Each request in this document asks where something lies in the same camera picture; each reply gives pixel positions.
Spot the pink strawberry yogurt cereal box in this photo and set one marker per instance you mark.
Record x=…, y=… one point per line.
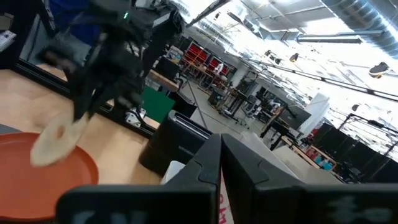
x=224, y=205

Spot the green board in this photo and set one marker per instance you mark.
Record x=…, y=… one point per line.
x=157, y=104

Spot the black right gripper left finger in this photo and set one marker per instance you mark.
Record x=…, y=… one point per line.
x=174, y=202

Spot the grey woven round placemat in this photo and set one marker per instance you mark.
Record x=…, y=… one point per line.
x=7, y=129

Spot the red shelf unit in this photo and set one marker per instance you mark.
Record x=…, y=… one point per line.
x=199, y=56

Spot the silver air duct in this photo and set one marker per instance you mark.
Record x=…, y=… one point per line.
x=329, y=39

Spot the white metal bracket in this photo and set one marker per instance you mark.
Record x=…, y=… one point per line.
x=136, y=118

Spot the orange plate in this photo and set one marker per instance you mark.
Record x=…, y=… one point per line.
x=37, y=186

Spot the pale round bagel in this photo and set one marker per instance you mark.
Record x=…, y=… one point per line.
x=56, y=143

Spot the black toaster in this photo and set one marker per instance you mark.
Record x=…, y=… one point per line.
x=174, y=143

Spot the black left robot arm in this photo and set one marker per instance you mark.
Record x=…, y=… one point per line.
x=155, y=18

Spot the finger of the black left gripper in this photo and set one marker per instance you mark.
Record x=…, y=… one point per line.
x=82, y=93
x=99, y=96

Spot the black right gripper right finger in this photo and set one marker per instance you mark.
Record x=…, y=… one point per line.
x=280, y=202

